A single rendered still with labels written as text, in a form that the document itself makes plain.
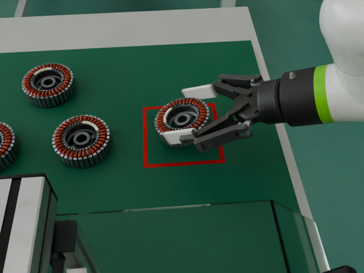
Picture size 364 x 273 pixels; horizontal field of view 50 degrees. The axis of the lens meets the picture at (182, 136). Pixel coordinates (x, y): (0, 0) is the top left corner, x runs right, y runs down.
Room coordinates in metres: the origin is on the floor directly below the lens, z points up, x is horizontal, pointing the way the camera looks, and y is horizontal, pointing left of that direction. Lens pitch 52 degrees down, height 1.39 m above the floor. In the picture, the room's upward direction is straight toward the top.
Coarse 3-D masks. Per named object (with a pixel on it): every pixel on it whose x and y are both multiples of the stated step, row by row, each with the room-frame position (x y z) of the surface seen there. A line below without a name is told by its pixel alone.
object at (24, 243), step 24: (0, 192) 0.16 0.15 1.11; (24, 192) 0.16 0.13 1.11; (48, 192) 0.17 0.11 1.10; (0, 216) 0.14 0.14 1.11; (24, 216) 0.14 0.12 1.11; (48, 216) 0.15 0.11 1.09; (0, 240) 0.12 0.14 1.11; (24, 240) 0.12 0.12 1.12; (48, 240) 0.13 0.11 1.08; (0, 264) 0.10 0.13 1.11; (24, 264) 0.10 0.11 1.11; (48, 264) 0.12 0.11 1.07
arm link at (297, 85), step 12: (288, 72) 0.48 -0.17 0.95; (300, 72) 0.46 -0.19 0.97; (312, 72) 0.45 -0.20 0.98; (288, 84) 0.44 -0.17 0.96; (300, 84) 0.43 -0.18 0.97; (312, 84) 0.43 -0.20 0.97; (288, 96) 0.42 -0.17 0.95; (300, 96) 0.42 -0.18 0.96; (312, 96) 0.41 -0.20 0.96; (288, 108) 0.41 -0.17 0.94; (300, 108) 0.41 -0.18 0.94; (312, 108) 0.40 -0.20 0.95; (288, 120) 0.41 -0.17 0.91; (300, 120) 0.40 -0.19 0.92; (312, 120) 0.40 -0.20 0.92
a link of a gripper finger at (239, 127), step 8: (224, 128) 0.42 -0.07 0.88; (232, 128) 0.41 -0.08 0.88; (240, 128) 0.41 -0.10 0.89; (248, 128) 0.41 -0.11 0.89; (208, 136) 0.41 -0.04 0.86; (216, 136) 0.41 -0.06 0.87; (224, 136) 0.41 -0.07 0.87; (232, 136) 0.41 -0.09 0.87; (240, 136) 0.41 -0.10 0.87; (248, 136) 0.40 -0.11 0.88; (208, 144) 0.40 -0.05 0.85; (216, 144) 0.40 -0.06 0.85; (224, 144) 0.40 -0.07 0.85
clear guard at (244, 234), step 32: (64, 224) 0.16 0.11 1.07; (96, 224) 0.16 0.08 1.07; (128, 224) 0.16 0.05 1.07; (160, 224) 0.16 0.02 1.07; (192, 224) 0.16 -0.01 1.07; (224, 224) 0.16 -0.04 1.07; (256, 224) 0.16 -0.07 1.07; (288, 224) 0.16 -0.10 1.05; (64, 256) 0.13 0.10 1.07; (96, 256) 0.13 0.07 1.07; (128, 256) 0.13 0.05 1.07; (160, 256) 0.13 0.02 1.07; (192, 256) 0.13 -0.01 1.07; (224, 256) 0.13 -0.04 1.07; (256, 256) 0.13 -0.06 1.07; (288, 256) 0.13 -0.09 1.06; (320, 256) 0.14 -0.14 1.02
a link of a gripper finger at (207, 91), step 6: (210, 84) 0.55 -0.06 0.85; (186, 90) 0.56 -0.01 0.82; (192, 90) 0.56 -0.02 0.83; (198, 90) 0.56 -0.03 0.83; (204, 90) 0.55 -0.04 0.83; (210, 90) 0.55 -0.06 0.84; (186, 96) 0.56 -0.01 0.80; (192, 96) 0.56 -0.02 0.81; (198, 96) 0.56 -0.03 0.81; (204, 96) 0.55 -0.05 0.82; (210, 96) 0.55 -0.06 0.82; (216, 96) 0.54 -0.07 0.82
